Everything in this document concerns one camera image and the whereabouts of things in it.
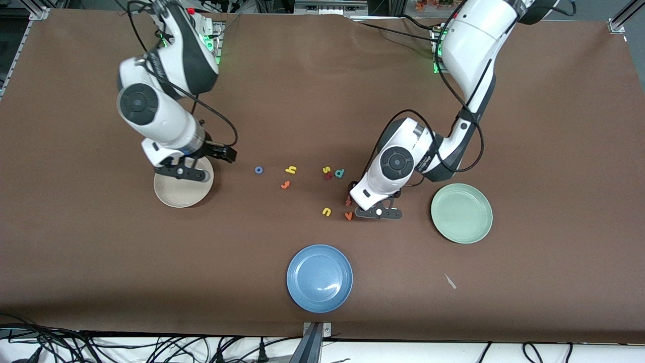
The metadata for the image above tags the beige brown plate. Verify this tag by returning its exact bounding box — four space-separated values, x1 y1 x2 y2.
153 157 215 209

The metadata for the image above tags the blue plate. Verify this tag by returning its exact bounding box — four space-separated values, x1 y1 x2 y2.
286 245 353 314

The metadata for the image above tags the brown table cover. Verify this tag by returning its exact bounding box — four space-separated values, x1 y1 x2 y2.
0 9 645 344

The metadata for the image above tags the light green plate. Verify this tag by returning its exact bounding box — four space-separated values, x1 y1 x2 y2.
430 183 493 245

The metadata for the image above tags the grey box behind table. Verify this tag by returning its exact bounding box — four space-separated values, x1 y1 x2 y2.
294 0 369 17

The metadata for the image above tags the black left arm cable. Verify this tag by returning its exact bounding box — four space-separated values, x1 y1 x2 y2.
375 30 499 175

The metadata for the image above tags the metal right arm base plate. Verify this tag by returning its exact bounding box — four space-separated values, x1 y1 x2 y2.
199 20 223 66

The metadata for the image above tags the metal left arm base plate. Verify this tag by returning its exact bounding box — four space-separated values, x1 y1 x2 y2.
431 28 449 74

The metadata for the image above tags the black cable to arm base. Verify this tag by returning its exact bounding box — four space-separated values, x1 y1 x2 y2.
398 14 446 32
353 20 444 44

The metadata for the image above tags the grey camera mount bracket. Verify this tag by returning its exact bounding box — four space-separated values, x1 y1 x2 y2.
301 322 333 363

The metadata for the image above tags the aluminium frame corner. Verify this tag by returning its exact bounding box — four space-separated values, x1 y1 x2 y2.
607 0 645 35
0 7 51 99

